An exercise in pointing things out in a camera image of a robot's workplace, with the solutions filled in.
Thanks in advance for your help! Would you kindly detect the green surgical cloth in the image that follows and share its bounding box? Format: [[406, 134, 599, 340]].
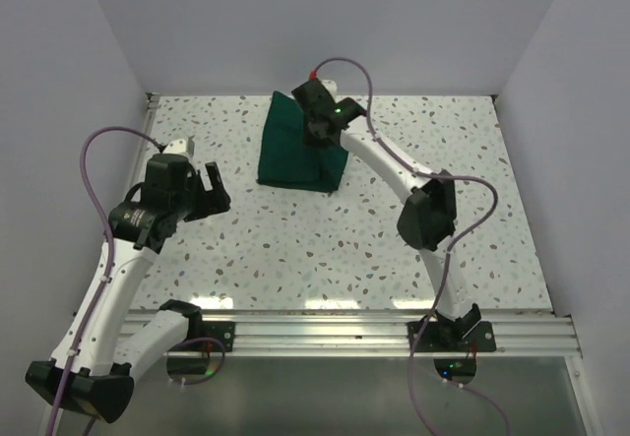
[[257, 92, 348, 193]]

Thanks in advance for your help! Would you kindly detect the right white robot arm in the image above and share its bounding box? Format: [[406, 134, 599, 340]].
[[291, 78, 481, 351]]

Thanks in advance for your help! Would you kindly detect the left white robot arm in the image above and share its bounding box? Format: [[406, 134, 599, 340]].
[[25, 152, 230, 423]]

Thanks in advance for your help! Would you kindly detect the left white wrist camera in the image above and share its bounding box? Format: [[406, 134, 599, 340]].
[[161, 137, 195, 159]]

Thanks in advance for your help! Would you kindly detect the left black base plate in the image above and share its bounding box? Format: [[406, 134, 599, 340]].
[[173, 321, 235, 353]]

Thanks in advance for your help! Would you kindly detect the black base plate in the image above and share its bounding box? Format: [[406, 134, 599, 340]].
[[415, 321, 497, 353], [173, 321, 235, 353]]

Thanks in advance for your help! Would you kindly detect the aluminium mounting rail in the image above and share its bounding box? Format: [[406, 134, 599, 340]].
[[203, 310, 582, 358]]

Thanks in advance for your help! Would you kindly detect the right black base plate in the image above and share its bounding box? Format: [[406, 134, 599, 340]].
[[415, 321, 497, 353]]

